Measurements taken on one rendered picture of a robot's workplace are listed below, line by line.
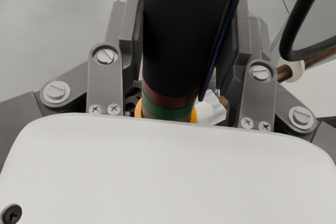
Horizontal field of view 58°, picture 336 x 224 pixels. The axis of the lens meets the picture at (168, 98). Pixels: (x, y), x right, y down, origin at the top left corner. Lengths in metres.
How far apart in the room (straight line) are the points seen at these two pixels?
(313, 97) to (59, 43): 1.82
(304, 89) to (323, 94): 0.04
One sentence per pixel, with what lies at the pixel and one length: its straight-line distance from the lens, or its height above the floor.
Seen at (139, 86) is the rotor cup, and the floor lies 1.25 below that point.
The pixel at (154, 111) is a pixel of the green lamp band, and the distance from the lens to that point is 0.18.
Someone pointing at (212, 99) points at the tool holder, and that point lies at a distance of 0.25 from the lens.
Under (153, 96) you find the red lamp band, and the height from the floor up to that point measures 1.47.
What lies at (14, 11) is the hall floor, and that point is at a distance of 2.47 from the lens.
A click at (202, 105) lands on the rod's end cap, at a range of 0.25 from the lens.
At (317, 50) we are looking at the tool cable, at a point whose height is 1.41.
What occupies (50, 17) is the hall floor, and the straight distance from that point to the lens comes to 2.36.
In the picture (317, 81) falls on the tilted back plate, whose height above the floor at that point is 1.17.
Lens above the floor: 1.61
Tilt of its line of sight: 59 degrees down
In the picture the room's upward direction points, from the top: 9 degrees clockwise
